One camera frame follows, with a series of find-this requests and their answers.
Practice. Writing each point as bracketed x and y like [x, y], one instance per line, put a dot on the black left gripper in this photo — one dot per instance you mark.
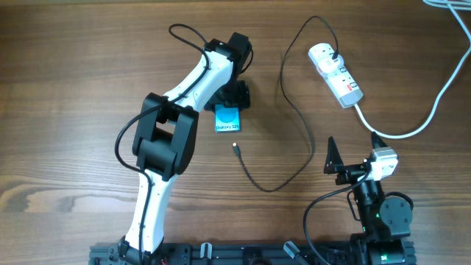
[241, 99]

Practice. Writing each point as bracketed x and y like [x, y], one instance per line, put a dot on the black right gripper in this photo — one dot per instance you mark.
[335, 165]

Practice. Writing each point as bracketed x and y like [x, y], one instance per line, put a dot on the Galaxy smartphone teal screen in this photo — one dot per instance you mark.
[227, 119]

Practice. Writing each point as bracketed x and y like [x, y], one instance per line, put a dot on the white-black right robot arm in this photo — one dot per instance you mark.
[385, 217]

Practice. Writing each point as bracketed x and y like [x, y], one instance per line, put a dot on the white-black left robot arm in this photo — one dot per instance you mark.
[165, 138]

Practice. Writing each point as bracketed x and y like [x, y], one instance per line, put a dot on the white USB charger plug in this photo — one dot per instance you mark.
[327, 65]

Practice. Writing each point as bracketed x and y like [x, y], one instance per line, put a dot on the white power strip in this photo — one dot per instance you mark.
[340, 82]

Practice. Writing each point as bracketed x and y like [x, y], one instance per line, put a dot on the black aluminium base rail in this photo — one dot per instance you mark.
[250, 254]

